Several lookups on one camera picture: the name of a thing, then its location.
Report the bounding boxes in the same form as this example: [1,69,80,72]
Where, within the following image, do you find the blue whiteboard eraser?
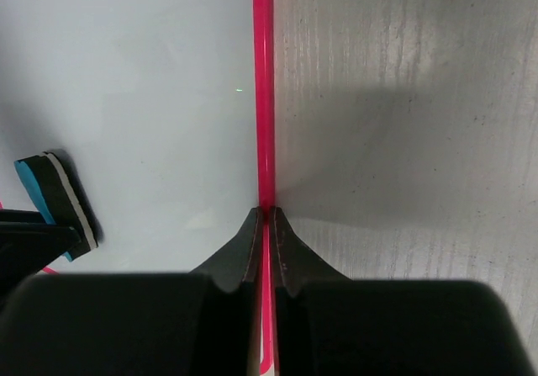
[14,151,101,262]

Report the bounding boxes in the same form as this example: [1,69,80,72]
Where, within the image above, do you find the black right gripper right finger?
[268,208,534,375]

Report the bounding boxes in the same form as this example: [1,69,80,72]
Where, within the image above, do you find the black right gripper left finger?
[1,208,262,375]

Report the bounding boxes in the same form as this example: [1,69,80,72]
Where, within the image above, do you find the pink framed whiteboard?
[0,0,278,376]

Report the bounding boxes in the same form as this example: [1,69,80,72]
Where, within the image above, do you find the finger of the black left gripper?
[0,209,81,296]

